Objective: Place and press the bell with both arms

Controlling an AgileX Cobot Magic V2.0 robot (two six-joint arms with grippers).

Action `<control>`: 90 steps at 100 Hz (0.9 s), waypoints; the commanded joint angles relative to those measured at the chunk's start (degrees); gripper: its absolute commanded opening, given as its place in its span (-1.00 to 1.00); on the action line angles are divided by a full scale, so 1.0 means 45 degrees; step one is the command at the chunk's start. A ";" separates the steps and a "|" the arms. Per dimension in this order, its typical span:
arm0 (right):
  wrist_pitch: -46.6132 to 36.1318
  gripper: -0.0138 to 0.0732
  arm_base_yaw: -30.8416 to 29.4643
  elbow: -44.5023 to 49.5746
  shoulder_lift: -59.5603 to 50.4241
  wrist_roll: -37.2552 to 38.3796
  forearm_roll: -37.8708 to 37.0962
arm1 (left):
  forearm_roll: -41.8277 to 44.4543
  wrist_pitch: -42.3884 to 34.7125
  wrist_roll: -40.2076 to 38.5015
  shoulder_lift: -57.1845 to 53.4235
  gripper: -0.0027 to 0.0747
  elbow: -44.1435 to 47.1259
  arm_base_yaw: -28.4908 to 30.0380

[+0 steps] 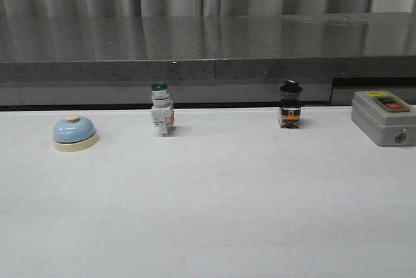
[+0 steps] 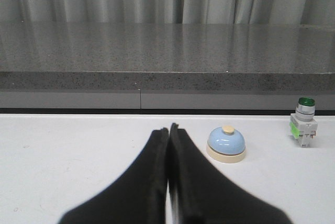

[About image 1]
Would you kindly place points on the black rotary selector switch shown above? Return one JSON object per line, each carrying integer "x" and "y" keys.
{"x": 290, "y": 107}

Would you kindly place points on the blue desk bell cream base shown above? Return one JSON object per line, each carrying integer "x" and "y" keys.
{"x": 74, "y": 133}

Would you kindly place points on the green pushbutton switch white body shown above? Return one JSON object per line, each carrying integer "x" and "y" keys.
{"x": 162, "y": 111}

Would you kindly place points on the grey push button control box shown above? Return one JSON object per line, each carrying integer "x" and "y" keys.
{"x": 385, "y": 118}

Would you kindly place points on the grey stone counter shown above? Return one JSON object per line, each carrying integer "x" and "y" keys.
{"x": 206, "y": 62}

